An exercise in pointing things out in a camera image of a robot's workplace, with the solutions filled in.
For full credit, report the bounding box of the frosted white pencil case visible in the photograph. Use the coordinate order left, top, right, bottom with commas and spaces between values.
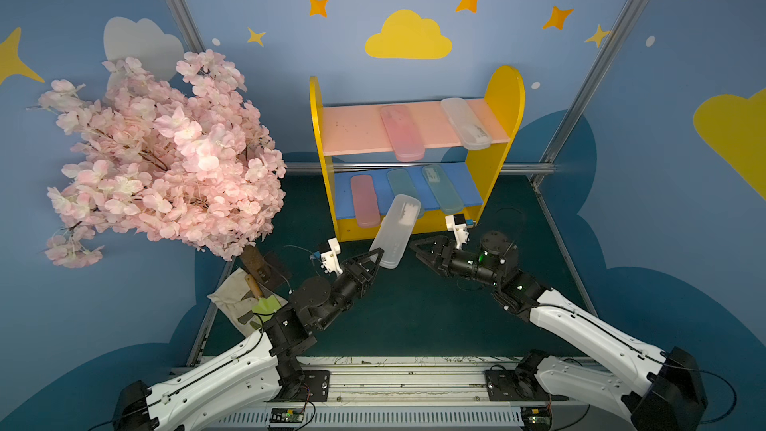
370, 195, 422, 269

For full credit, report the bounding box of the pink pencil case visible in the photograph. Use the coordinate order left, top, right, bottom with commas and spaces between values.
349, 174, 381, 229
379, 105, 426, 162

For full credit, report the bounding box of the white pencil case with label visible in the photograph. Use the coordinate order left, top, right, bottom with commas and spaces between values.
440, 98, 492, 151

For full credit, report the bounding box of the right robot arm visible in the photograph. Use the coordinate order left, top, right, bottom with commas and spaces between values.
372, 231, 708, 430

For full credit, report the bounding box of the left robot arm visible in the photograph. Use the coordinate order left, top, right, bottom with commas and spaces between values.
111, 249, 383, 430

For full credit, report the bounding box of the teal pencil case right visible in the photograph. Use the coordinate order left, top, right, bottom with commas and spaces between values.
422, 165, 464, 216

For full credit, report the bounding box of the yellow wooden shelf unit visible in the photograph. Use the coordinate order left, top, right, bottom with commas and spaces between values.
309, 66, 526, 241

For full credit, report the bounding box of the green pencil case middle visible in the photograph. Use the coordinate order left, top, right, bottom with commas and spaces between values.
387, 168, 425, 219

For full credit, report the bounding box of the left green circuit board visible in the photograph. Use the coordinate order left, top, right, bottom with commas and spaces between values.
268, 407, 306, 427

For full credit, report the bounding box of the green circuit board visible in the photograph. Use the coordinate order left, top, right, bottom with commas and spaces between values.
521, 407, 553, 431
268, 407, 306, 427

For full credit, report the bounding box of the right green circuit board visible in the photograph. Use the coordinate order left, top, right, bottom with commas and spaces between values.
521, 407, 553, 431

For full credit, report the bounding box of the pink cherry blossom tree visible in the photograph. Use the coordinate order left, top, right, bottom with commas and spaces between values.
39, 50, 286, 269

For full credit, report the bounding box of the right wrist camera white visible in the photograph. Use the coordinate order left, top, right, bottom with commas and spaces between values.
445, 214, 475, 249

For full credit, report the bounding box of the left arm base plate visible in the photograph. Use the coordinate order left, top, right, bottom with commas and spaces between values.
272, 369, 331, 403

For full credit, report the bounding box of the aluminium floor rail right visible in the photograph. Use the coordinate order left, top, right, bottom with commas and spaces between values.
531, 174, 598, 316

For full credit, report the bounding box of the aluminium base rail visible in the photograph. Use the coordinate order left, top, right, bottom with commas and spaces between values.
160, 354, 665, 431

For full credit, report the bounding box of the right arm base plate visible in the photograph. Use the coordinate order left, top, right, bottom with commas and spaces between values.
484, 367, 569, 402

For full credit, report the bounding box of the aluminium frame post right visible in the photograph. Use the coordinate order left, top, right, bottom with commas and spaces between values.
540, 0, 650, 168

